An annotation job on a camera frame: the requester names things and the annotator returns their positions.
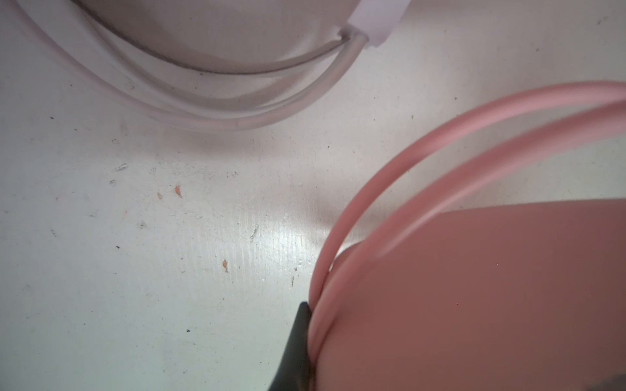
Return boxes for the white headphones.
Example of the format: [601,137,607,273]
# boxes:
[1,1,409,132]

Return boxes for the pink cat-ear headphones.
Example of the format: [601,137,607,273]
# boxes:
[306,81,625,390]

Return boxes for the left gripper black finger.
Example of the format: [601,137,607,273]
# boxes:
[268,302,312,391]

